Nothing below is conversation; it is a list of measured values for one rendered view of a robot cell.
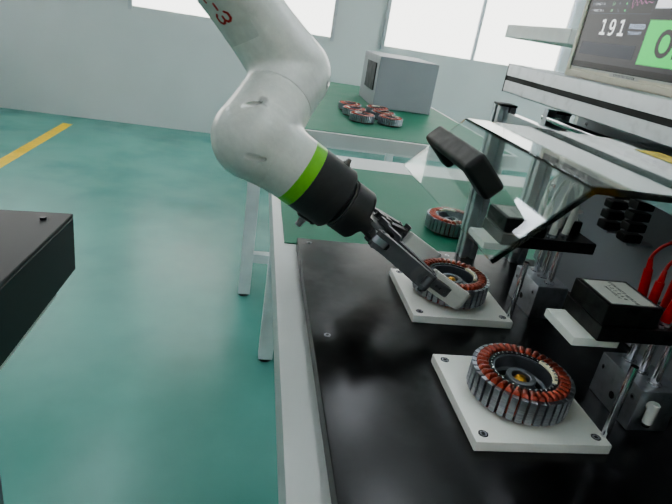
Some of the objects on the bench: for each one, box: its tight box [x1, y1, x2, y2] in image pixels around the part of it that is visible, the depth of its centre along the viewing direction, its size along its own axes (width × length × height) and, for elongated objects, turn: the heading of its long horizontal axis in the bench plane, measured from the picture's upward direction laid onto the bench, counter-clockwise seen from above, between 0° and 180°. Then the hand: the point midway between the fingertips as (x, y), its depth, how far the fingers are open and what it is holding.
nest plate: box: [431, 354, 612, 454], centre depth 61 cm, size 15×15×1 cm
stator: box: [466, 343, 576, 427], centre depth 60 cm, size 11×11×4 cm
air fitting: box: [641, 401, 661, 428], centre depth 59 cm, size 1×1×3 cm
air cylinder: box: [589, 352, 672, 431], centre depth 63 cm, size 5×8×6 cm
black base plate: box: [296, 238, 672, 504], centre depth 73 cm, size 47×64×2 cm
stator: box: [412, 258, 490, 309], centre depth 82 cm, size 11×11×4 cm
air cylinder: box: [509, 265, 569, 319], centre depth 85 cm, size 5×8×6 cm
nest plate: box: [389, 268, 513, 329], centre depth 83 cm, size 15×15×1 cm
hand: (443, 276), depth 81 cm, fingers open, 13 cm apart
